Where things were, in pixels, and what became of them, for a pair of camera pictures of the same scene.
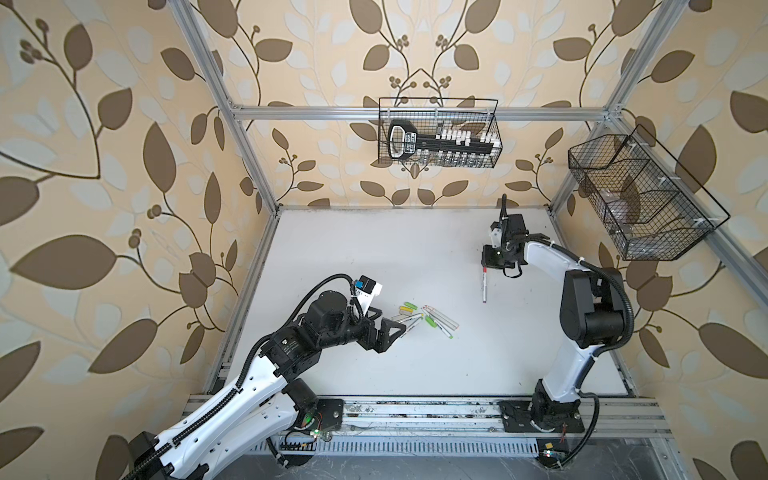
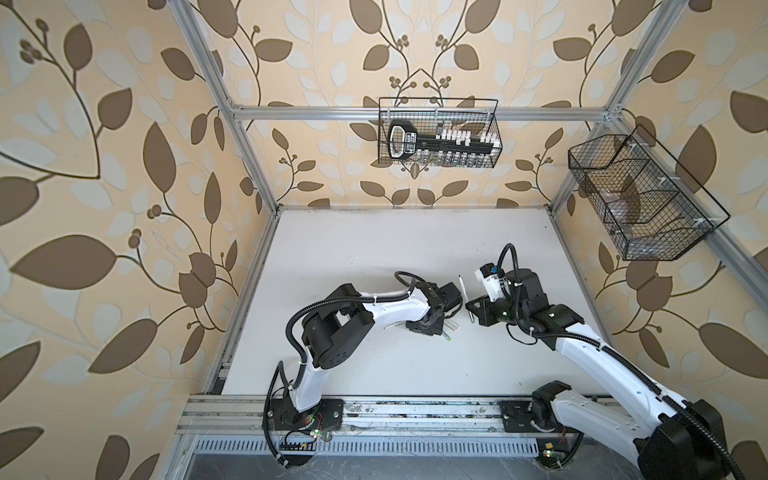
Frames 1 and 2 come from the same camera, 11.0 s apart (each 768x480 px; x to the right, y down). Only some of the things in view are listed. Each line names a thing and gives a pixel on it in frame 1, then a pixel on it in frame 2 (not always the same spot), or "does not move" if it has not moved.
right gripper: [487, 260] to [481, 310]
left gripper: [381, 342] to [421, 329]
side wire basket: [650, 207] does not move
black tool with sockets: [443, 145] does not move
